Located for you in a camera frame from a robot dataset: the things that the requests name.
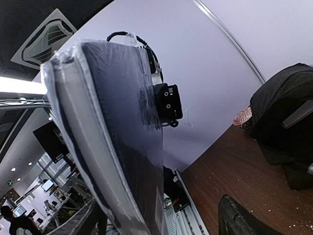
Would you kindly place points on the dark Wuthering Heights book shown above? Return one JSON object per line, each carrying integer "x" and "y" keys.
{"x": 102, "y": 100}

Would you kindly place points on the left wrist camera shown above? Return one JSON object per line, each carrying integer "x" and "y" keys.
{"x": 168, "y": 101}

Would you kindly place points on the black wall monitor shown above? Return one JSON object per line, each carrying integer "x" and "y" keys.
{"x": 51, "y": 139}

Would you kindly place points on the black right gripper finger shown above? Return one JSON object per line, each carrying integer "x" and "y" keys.
{"x": 234, "y": 219}

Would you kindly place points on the black student backpack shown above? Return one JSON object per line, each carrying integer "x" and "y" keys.
{"x": 282, "y": 123}

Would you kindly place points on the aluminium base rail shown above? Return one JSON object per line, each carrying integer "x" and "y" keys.
{"x": 182, "y": 216}

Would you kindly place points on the left aluminium frame post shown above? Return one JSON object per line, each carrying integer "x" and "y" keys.
{"x": 234, "y": 41}

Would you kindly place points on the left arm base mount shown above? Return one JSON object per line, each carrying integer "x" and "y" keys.
{"x": 174, "y": 190}

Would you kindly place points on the person in dark clothes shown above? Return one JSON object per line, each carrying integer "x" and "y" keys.
{"x": 16, "y": 223}

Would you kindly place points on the ceiling air conditioner vent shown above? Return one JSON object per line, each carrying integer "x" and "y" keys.
{"x": 46, "y": 39}

